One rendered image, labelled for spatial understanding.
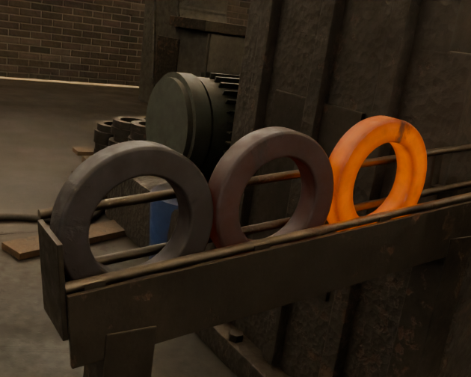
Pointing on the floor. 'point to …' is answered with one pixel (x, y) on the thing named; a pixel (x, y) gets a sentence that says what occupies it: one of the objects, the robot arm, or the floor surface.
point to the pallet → (114, 134)
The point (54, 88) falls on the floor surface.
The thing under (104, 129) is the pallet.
